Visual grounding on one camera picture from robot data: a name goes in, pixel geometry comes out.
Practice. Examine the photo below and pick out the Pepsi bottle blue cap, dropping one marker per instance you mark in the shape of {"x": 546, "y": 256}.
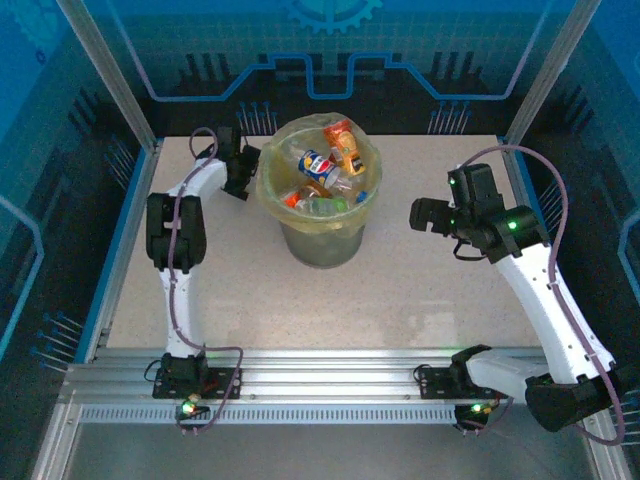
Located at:
{"x": 317, "y": 167}

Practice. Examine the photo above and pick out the orange juice bottle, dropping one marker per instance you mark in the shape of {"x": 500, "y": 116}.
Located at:
{"x": 340, "y": 140}

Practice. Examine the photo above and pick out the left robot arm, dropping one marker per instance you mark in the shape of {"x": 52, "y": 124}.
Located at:
{"x": 180, "y": 310}

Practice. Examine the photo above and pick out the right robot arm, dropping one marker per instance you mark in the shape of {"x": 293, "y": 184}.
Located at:
{"x": 550, "y": 310}

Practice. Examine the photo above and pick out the plastic bin with green liner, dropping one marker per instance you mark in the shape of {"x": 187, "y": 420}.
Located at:
{"x": 320, "y": 250}

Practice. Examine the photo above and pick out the right LED circuit board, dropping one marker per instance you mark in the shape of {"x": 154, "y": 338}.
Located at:
{"x": 475, "y": 410}

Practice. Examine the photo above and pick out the led circuit board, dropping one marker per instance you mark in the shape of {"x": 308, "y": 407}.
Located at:
{"x": 475, "y": 410}
{"x": 189, "y": 407}

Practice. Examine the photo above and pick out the left LED circuit board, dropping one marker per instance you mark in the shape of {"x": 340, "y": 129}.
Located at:
{"x": 189, "y": 407}

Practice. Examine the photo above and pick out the left aluminium side rail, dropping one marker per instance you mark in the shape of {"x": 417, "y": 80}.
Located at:
{"x": 127, "y": 240}

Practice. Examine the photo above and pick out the left aluminium frame post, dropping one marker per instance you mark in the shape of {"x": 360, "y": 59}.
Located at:
{"x": 107, "y": 75}

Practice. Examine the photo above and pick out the aluminium frame post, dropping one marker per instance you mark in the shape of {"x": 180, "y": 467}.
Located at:
{"x": 550, "y": 70}
{"x": 107, "y": 75}

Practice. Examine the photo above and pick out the right aluminium frame post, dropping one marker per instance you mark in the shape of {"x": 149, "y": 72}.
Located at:
{"x": 550, "y": 70}

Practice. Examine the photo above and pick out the aluminium mounting rail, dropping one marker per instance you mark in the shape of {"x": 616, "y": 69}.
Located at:
{"x": 325, "y": 375}

